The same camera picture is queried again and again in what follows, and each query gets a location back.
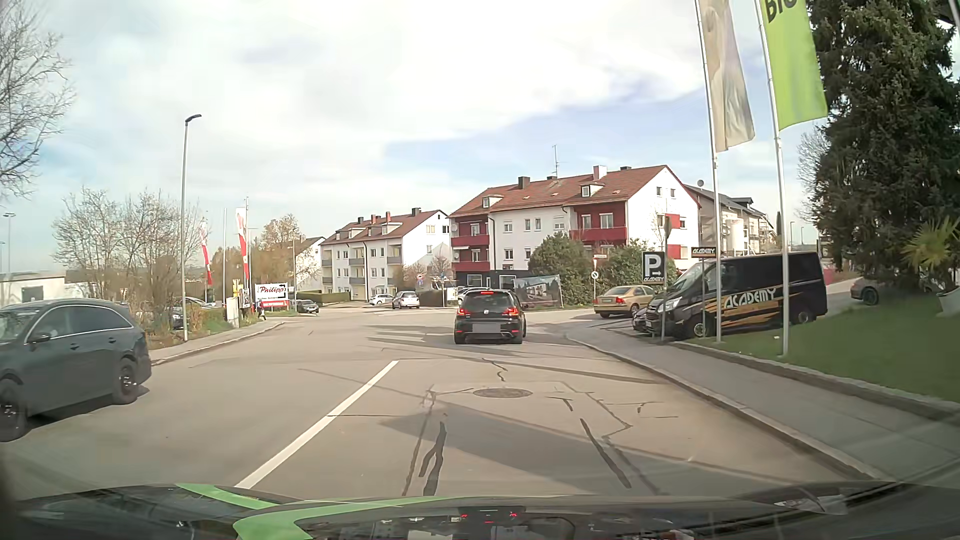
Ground palm plant in pot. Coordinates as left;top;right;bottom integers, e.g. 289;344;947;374
902;216;960;316

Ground parking sign on post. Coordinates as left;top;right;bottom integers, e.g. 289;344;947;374
641;250;668;342

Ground grey lamp post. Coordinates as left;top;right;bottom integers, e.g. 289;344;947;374
179;114;203;343

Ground green flag on pole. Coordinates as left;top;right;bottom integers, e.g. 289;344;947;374
753;0;830;358

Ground beige flag on pole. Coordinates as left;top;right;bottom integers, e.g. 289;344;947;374
693;0;756;345

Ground banner on fence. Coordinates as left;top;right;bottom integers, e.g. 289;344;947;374
513;274;564;310

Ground bare tree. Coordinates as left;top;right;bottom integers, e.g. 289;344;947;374
0;0;76;200

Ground grass lawn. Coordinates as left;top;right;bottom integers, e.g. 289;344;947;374
693;292;960;402

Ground dark grey estate car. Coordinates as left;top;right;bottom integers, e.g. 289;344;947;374
0;297;153;443

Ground black hatchback car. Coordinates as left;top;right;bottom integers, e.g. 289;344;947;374
453;288;528;346

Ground red and white flag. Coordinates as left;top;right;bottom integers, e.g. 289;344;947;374
198;219;214;303
234;198;251;309

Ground white low building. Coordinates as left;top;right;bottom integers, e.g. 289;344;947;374
0;270;69;307

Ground white and red apartment building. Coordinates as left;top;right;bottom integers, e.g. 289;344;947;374
448;164;702;289

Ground road markings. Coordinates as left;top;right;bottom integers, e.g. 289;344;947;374
234;360;400;490

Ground black van with lettering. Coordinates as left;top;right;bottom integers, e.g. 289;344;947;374
645;251;829;340

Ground large dark conifer tree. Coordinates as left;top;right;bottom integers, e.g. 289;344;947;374
806;0;960;290

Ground grey asphalt road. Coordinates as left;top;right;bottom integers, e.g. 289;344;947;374
0;303;894;502

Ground silver car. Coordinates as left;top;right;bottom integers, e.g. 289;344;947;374
849;276;946;306

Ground grey building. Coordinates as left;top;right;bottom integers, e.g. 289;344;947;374
684;183;777;258

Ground bare trees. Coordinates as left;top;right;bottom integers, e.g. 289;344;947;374
51;187;205;331

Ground car's own bonnet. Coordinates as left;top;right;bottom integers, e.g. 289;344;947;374
0;480;960;540

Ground green bush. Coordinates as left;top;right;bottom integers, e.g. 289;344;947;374
596;240;680;290
527;231;595;306

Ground autumn tree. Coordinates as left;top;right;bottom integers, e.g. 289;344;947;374
251;213;320;286

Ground grey pavement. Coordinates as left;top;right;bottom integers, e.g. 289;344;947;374
566;330;960;483
148;319;286;366

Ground gold saloon car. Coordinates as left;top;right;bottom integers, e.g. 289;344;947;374
593;285;658;319

